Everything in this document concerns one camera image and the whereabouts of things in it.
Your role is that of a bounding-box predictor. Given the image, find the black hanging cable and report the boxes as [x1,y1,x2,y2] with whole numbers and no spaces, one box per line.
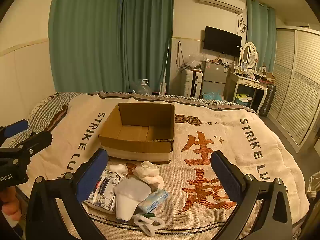
[176,41,186,71]

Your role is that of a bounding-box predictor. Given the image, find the black wall television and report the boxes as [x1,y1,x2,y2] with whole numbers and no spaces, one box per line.
[203,26,242,57]

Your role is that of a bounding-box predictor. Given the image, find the white plush chain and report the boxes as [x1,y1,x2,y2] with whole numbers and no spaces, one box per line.
[132,215,165,237]

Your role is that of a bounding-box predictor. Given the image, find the bin with yellow bag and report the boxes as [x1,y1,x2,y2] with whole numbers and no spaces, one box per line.
[234,94,253,107]

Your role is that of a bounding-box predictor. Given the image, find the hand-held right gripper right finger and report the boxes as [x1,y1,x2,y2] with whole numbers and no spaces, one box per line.
[210,150,293,240]

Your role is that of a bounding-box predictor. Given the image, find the printed cream blanket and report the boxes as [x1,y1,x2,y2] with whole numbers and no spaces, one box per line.
[10,91,312,240]

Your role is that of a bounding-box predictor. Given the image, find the grey small fridge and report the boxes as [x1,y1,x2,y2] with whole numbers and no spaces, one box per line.
[201,60,230,98]

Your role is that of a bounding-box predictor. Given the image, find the person's left hand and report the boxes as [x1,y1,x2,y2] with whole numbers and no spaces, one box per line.
[0,186,22,222]

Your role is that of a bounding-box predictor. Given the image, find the floral tissue pack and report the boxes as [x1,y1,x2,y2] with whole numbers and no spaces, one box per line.
[84,169,125,212]

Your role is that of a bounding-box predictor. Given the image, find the brown cardboard box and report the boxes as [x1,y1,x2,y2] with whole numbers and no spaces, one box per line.
[98,102,175,164]

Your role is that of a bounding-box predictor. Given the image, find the wide green curtain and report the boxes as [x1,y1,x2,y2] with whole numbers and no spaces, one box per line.
[48,0,125,93]

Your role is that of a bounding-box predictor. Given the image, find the narrow green curtain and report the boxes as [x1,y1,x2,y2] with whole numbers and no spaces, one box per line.
[246,0,277,74]

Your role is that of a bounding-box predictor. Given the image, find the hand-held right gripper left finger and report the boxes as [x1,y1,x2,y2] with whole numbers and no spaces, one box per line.
[26,148,109,240]

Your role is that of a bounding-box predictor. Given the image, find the white air conditioner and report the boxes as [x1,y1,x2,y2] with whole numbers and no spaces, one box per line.
[198,0,246,14]

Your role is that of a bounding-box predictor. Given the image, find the white fabric cap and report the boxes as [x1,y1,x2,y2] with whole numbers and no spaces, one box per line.
[114,177,152,222]

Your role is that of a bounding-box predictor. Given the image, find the dark suitcase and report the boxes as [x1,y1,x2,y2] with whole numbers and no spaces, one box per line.
[259,84,277,117]

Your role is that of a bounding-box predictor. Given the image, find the blue plastic bag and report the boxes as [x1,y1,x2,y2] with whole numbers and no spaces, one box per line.
[201,91,224,101]

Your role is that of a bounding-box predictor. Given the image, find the white dressing table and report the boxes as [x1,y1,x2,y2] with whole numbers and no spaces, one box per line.
[225,70,272,114]

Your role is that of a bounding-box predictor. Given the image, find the white louvred wardrobe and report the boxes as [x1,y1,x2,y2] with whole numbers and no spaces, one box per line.
[269,26,320,153]

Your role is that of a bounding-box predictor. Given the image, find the white ribbed suitcase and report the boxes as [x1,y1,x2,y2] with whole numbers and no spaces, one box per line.
[182,69,203,98]

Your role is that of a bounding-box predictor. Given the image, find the checked bedding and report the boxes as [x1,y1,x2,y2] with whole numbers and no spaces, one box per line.
[9,92,83,148]

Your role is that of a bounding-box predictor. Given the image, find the clear plastic bag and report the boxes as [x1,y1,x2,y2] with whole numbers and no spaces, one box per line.
[186,54,203,70]

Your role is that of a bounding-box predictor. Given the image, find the small white sock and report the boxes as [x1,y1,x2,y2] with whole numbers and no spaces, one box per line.
[109,164,129,178]

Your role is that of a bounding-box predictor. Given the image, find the white mop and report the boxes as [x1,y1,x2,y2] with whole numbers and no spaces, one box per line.
[157,39,171,96]

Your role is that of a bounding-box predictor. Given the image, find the blue wet wipes pack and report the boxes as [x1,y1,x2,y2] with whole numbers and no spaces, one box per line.
[137,189,170,213]

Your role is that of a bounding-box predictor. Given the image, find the large clear water bottle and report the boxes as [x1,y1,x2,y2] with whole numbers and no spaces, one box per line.
[131,79,152,95]

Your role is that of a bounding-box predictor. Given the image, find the white oval mirror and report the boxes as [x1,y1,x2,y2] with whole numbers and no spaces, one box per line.
[240,42,259,72]

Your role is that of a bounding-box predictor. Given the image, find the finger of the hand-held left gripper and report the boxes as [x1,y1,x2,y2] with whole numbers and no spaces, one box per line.
[9,131,53,157]
[0,119,29,140]

